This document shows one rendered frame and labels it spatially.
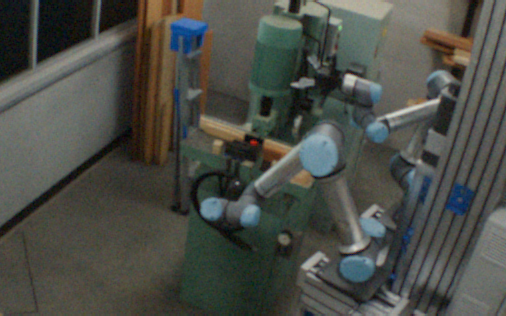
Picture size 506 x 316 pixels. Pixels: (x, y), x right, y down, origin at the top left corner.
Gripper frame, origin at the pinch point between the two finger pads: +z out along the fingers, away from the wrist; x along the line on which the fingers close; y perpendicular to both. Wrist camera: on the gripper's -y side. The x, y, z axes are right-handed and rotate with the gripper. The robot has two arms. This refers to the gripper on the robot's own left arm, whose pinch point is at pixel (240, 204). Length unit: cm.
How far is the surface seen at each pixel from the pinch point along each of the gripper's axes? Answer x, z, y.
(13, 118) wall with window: -140, 25, 4
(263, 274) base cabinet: 9, 45, 31
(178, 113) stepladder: -77, 92, -28
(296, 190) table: 15.3, 20.4, -11.8
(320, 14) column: 0, 21, -87
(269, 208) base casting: 5.5, 27.0, -0.4
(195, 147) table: -32.7, 19.3, -14.6
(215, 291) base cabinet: -13, 56, 50
